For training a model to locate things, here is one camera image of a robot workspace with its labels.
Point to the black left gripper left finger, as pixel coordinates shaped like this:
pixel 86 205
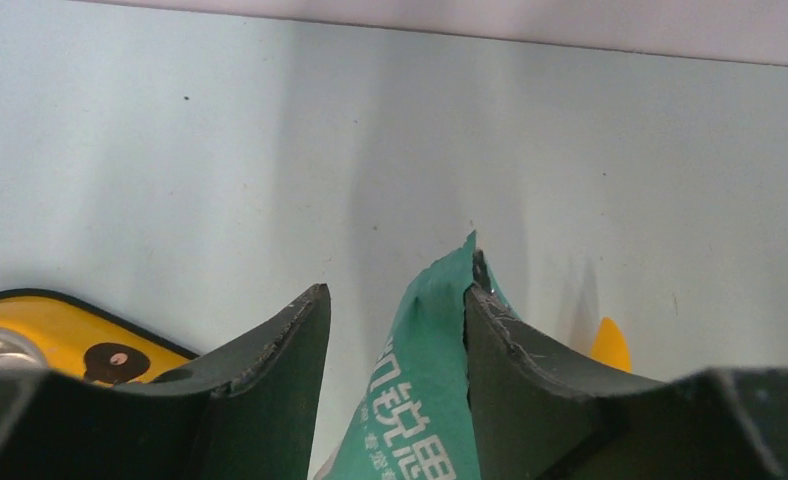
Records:
pixel 245 410

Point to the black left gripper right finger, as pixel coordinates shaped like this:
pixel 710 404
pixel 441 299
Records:
pixel 541 410

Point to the yellow plastic scoop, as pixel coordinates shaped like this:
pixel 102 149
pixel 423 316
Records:
pixel 610 348

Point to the green white pet food bag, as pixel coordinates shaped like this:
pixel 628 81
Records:
pixel 414 420

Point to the yellow double pet bowl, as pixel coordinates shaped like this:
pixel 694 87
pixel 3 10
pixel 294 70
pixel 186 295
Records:
pixel 46 329

